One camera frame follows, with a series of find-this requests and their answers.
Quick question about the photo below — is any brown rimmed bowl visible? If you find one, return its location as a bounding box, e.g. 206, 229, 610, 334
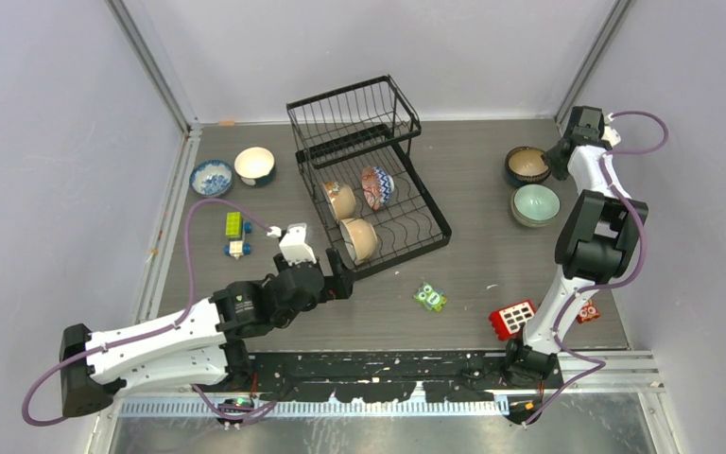
505, 147, 547, 176

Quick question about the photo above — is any green owl block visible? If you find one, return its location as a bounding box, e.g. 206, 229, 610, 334
413, 282, 448, 312

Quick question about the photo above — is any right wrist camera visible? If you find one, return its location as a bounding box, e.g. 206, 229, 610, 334
601, 124, 622, 149

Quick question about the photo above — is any red patterned bowl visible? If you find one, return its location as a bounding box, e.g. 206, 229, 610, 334
361, 166, 395, 211

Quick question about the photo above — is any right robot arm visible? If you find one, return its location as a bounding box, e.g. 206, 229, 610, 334
501, 106, 648, 389

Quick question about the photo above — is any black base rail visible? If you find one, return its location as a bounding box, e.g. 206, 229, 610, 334
248, 351, 562, 404

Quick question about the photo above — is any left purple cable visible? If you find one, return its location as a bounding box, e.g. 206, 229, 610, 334
21, 198, 280, 428

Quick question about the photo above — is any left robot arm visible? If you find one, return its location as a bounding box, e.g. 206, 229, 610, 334
60, 248, 355, 417

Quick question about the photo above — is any dark teal bowl white foot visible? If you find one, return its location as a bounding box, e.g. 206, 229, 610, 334
234, 147, 276, 187

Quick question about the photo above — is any mint green bowl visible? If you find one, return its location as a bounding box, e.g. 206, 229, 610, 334
510, 184, 561, 228

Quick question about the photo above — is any teal bowl tan interior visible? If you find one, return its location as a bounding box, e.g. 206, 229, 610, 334
503, 166, 551, 187

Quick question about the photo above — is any red grid block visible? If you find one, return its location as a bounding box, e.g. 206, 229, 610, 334
488, 300, 536, 341

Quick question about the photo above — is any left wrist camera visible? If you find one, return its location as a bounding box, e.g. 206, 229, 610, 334
267, 222, 318, 266

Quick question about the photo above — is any blue white patterned bowl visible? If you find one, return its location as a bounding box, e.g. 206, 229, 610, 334
189, 160, 234, 198

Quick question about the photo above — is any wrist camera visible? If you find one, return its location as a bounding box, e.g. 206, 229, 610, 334
601, 124, 622, 149
267, 222, 318, 266

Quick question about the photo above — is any black wire dish rack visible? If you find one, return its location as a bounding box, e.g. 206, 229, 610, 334
285, 75, 452, 279

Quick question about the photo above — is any cream bowl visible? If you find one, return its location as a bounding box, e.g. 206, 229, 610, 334
339, 218, 378, 265
323, 181, 356, 221

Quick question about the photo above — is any yellow blue toy block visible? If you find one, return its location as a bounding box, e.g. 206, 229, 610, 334
224, 212, 252, 259

